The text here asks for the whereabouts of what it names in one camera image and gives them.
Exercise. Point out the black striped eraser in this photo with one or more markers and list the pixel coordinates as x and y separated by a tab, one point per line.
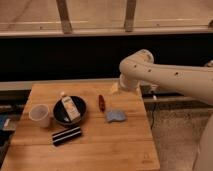
66	135

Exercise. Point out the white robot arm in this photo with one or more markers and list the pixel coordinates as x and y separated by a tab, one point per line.
195	82

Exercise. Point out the red pen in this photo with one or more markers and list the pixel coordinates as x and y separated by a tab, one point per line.
101	103

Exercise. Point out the blue sponge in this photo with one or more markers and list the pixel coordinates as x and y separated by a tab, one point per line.
115	116

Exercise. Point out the small white carton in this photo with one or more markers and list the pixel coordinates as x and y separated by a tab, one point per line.
70	107

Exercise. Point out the black bowl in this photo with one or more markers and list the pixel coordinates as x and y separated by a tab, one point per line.
61	116

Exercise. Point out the translucent plastic cup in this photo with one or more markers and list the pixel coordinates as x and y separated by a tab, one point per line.
40	114

